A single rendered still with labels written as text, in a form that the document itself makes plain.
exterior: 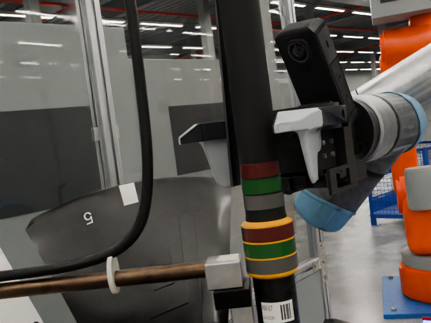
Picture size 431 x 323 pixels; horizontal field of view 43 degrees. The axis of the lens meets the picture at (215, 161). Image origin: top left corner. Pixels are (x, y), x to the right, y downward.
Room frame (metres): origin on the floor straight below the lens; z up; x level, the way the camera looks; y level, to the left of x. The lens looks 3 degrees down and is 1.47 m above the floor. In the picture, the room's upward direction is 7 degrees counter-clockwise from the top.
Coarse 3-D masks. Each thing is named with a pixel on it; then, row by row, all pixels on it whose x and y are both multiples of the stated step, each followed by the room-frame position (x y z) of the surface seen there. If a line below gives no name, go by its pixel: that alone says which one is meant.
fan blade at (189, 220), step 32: (96, 192) 0.61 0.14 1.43; (160, 192) 0.61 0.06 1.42; (192, 192) 0.61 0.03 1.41; (224, 192) 0.61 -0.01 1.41; (32, 224) 0.58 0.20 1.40; (64, 224) 0.58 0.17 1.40; (128, 224) 0.57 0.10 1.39; (160, 224) 0.57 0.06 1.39; (192, 224) 0.56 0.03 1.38; (224, 224) 0.57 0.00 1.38; (64, 256) 0.55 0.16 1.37; (128, 256) 0.54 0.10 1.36; (160, 256) 0.53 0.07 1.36; (192, 256) 0.53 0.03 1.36; (128, 288) 0.52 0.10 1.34; (160, 288) 0.51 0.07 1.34; (192, 288) 0.50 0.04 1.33; (96, 320) 0.50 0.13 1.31; (128, 320) 0.50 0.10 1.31; (160, 320) 0.49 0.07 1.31; (192, 320) 0.48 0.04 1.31; (224, 320) 0.48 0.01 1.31
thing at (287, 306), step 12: (288, 276) 0.44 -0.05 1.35; (264, 288) 0.44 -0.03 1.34; (276, 288) 0.44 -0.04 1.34; (288, 288) 0.44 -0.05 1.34; (264, 300) 0.44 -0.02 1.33; (276, 300) 0.44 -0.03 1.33; (288, 300) 0.44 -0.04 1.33; (264, 312) 0.44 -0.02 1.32; (276, 312) 0.44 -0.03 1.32; (288, 312) 0.44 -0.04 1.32
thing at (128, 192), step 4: (128, 184) 0.62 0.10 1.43; (132, 184) 0.62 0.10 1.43; (120, 188) 0.61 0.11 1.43; (124, 188) 0.61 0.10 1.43; (128, 188) 0.61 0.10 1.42; (132, 188) 0.61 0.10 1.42; (124, 192) 0.61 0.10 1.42; (128, 192) 0.61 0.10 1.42; (132, 192) 0.61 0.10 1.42; (136, 192) 0.61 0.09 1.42; (124, 196) 0.60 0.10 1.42; (128, 196) 0.60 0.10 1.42; (132, 196) 0.60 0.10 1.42; (136, 196) 0.60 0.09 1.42; (124, 200) 0.60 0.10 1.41; (128, 200) 0.60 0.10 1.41; (132, 200) 0.60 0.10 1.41; (136, 200) 0.60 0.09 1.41; (124, 204) 0.59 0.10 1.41
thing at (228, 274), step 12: (216, 264) 0.44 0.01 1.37; (228, 264) 0.44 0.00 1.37; (240, 264) 0.44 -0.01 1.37; (216, 276) 0.44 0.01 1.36; (228, 276) 0.44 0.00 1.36; (240, 276) 0.44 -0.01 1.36; (216, 288) 0.44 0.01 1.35; (228, 288) 0.44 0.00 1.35; (240, 288) 0.44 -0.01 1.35; (216, 300) 0.44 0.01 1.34; (228, 300) 0.44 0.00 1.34; (240, 300) 0.44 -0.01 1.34; (252, 300) 0.45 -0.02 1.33; (240, 312) 0.44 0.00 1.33; (252, 312) 0.44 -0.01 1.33
